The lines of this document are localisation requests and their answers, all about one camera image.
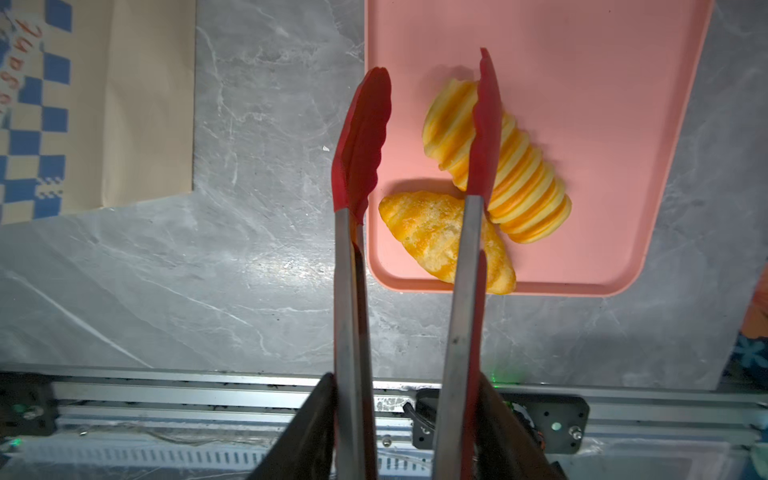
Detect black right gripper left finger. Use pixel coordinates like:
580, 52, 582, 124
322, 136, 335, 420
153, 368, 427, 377
247, 373, 337, 480

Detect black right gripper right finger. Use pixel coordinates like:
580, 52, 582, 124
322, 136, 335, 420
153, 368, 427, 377
476, 374, 566, 480

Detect golden croissant bread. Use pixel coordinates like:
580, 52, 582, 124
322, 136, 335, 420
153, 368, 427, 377
378, 191, 516, 295

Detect striped long bread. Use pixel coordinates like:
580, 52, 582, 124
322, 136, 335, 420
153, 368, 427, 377
422, 79, 572, 244

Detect red metal kitchen tongs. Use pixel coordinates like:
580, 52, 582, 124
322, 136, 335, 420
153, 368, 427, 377
331, 49, 501, 479

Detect blue checkered paper bag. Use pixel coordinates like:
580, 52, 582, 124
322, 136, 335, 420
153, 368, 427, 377
1, 1, 197, 224

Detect pink plastic tray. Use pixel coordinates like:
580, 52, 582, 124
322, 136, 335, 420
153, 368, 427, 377
365, 1, 713, 297

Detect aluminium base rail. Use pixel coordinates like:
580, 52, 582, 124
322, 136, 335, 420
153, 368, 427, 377
1, 365, 767, 479

